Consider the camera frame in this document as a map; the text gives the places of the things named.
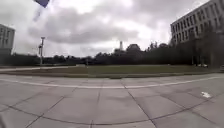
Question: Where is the grass field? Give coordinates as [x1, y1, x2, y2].
[0, 64, 221, 78]

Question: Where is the pale tower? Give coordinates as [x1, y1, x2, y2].
[118, 40, 124, 51]

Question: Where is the row of trees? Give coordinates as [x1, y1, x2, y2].
[0, 40, 224, 68]

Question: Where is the grey concrete slab road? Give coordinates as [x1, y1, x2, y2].
[0, 72, 224, 128]

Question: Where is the blue flag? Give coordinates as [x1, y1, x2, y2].
[33, 0, 51, 8]

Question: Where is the large curved pale building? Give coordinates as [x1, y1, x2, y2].
[169, 0, 224, 68]

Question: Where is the lamp pole with camera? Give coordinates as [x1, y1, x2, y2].
[37, 36, 47, 67]

